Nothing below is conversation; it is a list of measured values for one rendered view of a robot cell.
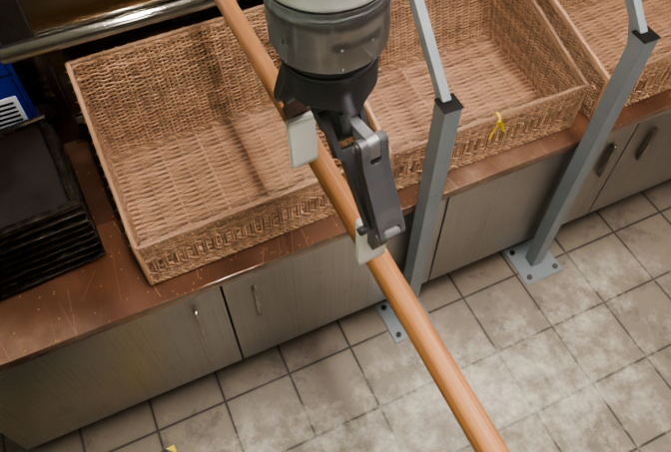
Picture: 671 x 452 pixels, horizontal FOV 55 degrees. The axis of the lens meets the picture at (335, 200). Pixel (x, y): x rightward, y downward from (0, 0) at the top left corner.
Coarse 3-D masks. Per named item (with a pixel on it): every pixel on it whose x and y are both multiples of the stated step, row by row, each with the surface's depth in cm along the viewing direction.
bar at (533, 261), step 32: (192, 0) 106; (416, 0) 119; (640, 0) 134; (64, 32) 101; (96, 32) 103; (640, 32) 134; (640, 64) 139; (448, 96) 123; (608, 96) 149; (448, 128) 126; (608, 128) 156; (448, 160) 135; (576, 160) 168; (576, 192) 178; (416, 224) 156; (544, 224) 193; (416, 256) 165; (512, 256) 212; (544, 256) 212; (416, 288) 182; (384, 320) 199
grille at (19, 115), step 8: (0, 104) 145; (8, 104) 146; (16, 104) 147; (0, 112) 146; (8, 112) 147; (16, 112) 148; (24, 112) 149; (0, 120) 148; (8, 120) 149; (16, 120) 150; (24, 120) 151; (0, 128) 150
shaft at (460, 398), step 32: (224, 0) 101; (256, 64) 93; (320, 160) 82; (352, 224) 77; (384, 256) 74; (384, 288) 73; (416, 320) 69; (448, 352) 68; (448, 384) 66; (480, 416) 64; (480, 448) 62
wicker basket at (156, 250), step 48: (144, 48) 149; (192, 48) 154; (240, 48) 159; (96, 96) 151; (144, 96) 156; (192, 96) 161; (240, 96) 167; (96, 144) 137; (192, 144) 164; (240, 144) 165; (288, 144) 164; (144, 192) 155; (240, 192) 155; (288, 192) 138; (144, 240) 148; (192, 240) 136; (240, 240) 144
